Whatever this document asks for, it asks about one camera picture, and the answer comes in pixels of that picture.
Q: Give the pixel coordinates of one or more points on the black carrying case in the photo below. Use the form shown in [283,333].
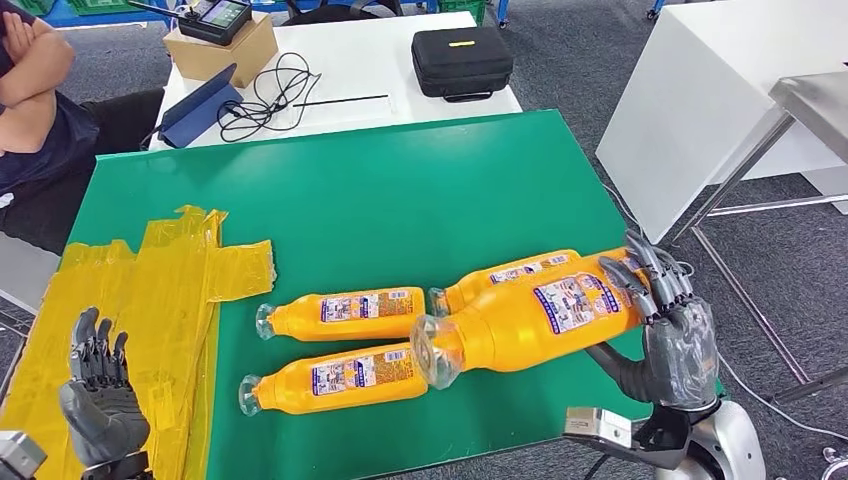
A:
[460,66]

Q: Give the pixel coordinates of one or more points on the person's left forearm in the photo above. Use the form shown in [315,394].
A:
[50,66]

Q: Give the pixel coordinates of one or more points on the person's right hand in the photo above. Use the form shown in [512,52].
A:
[16,40]

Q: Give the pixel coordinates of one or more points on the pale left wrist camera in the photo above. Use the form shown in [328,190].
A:
[16,457]

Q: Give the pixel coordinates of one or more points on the chrome chair base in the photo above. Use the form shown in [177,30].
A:
[835,464]

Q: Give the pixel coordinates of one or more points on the orange plastic bottle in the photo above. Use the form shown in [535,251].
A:
[474,285]
[503,331]
[298,321]
[285,391]

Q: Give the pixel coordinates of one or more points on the cardboard box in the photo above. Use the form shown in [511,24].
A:
[225,63]

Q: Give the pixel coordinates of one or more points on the black remote controller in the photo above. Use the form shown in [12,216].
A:
[212,23]

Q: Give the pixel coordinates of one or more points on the person's right forearm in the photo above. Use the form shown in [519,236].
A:
[26,126]

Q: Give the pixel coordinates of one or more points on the thin black rod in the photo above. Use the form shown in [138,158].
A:
[341,100]

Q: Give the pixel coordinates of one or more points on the yellow tape sheet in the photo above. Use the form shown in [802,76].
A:
[172,298]

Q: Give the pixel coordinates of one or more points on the steel frame table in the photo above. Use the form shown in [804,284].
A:
[818,99]

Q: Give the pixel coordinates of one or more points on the green table board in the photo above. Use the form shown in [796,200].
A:
[397,199]

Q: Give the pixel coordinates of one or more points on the black caster wheel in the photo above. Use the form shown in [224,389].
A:
[654,10]

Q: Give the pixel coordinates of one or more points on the white cabinet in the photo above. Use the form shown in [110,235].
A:
[682,126]

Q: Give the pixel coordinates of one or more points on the white table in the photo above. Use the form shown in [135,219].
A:
[358,66]

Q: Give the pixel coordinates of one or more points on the black right camera bracket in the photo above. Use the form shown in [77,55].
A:
[662,440]

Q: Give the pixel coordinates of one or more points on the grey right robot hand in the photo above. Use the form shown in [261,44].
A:
[682,358]

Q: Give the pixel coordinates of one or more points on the green plastic crate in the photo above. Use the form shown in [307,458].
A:
[33,5]
[99,5]

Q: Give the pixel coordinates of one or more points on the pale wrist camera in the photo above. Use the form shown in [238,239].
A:
[596,424]
[16,457]

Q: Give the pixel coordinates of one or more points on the blue trolley leg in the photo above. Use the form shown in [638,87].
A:
[501,10]

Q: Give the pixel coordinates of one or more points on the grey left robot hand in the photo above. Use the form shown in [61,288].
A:
[106,417]

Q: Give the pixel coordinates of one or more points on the blue tablet case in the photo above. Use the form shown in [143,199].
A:
[199,109]

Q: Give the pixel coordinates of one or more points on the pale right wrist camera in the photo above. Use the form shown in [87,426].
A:
[596,424]

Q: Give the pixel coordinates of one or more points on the person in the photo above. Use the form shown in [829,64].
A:
[76,139]

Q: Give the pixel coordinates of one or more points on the blue metal shelf rack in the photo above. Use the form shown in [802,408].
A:
[73,20]

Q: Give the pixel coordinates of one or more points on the grey side table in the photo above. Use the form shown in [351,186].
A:
[23,272]

